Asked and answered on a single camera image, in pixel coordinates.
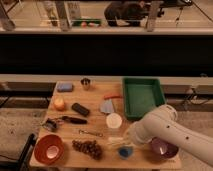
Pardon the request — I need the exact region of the small metal cup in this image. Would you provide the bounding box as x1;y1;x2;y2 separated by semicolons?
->
81;78;91;90

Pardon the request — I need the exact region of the orange bowl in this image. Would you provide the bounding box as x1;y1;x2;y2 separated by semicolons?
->
34;134;64;165

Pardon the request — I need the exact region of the blue sponge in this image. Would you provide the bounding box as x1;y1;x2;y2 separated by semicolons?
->
56;83;73;92

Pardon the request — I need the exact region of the black handled tool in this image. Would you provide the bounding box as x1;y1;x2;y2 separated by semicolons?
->
61;116;87;124

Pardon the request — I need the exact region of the orange fruit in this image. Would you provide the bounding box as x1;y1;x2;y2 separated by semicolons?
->
53;98;66;111

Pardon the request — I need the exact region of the yellow banana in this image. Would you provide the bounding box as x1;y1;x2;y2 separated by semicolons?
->
108;137;131;146

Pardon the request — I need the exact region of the purple bowl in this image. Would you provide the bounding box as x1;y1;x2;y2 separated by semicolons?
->
150;137;179;159

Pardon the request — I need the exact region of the blue grey cloth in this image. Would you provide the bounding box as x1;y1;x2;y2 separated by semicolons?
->
100;99;115;114

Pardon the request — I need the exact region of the metal binder clip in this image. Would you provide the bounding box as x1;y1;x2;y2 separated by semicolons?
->
42;119;57;132

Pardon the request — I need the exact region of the metal key tool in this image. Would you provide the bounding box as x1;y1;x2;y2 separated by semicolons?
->
78;130;103;137

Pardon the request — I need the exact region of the person in background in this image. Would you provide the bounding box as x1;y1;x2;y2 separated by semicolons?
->
104;0;150;27

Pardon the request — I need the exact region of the blue plastic cup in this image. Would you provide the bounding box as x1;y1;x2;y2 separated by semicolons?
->
118;146;133;159

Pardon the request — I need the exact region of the black rectangular block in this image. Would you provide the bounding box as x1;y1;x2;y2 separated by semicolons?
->
71;103;90;117

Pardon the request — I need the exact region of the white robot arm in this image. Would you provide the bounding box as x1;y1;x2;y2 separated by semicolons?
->
126;104;213;167

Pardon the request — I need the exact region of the green plastic tray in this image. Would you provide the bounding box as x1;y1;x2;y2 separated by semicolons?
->
122;78;166;121

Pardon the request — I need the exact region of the bunch of dark grapes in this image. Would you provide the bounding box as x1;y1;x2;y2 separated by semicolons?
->
72;140;103;160

